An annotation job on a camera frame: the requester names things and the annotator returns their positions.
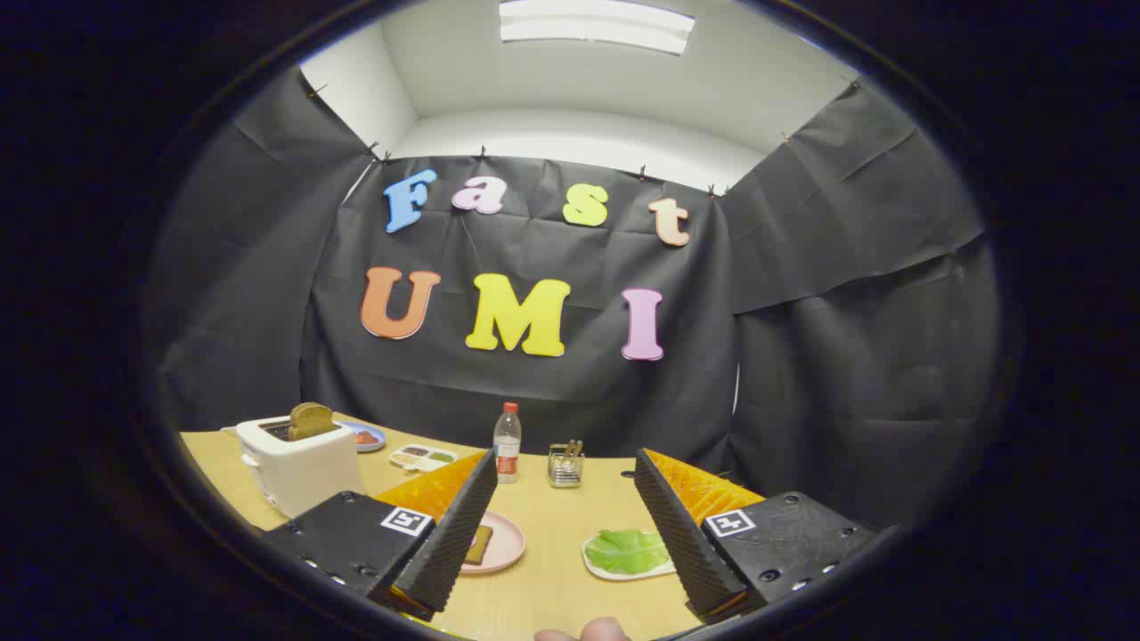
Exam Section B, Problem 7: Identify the clear red-capped water bottle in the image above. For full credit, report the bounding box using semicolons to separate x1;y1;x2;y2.
493;402;523;484

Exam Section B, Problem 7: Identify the white compartment condiment tray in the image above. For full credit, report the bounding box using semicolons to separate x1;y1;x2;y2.
389;443;460;473

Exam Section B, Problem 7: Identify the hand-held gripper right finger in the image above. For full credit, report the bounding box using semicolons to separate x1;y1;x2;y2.
634;448;879;623

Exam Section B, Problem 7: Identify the black backdrop cloth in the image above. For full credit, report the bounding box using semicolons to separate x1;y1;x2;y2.
147;67;1003;535

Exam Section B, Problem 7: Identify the ceiling light panel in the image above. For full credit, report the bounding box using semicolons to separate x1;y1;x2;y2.
499;0;696;55

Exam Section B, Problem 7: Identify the white toaster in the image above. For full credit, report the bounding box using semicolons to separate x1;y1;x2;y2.
236;414;366;519

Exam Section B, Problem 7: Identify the white square plate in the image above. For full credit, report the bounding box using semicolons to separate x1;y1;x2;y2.
582;530;678;581

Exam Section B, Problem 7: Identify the pink round plate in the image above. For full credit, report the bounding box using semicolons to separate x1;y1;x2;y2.
459;510;526;575

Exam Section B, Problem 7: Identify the metal mesh utensil holder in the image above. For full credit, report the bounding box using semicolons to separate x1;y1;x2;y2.
548;442;585;489

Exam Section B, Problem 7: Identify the toasted brown bread slice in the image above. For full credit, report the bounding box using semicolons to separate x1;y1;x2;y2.
288;402;336;442

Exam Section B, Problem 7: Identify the green lettuce leaf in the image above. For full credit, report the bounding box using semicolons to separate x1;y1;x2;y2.
585;530;671;575

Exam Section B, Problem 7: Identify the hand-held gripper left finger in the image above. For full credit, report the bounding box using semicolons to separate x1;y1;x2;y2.
261;448;500;622

